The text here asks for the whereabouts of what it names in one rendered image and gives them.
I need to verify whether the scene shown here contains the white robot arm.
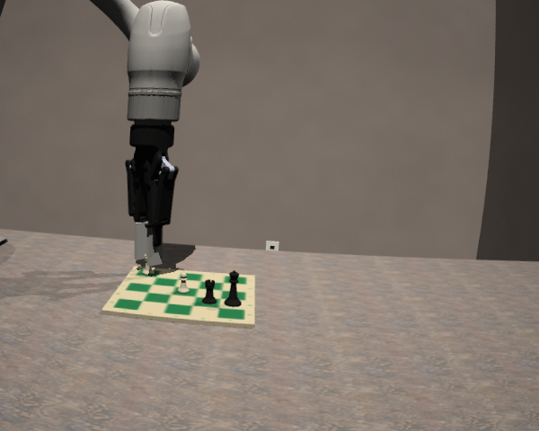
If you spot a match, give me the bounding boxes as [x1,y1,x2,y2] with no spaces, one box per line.
[90,0,200,126]

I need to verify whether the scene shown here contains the green and cream chessboard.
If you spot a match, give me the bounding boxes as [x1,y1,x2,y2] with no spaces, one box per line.
[102,266,255,328]

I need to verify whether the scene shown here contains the white chess pawn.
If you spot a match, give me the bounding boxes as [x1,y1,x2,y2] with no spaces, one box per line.
[178,272,190,294]

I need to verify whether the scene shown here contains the white rook chess piece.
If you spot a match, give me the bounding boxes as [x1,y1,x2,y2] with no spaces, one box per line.
[143,254,155,276]

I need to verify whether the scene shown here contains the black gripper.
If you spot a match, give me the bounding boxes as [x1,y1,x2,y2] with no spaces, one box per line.
[125,124,179,267]

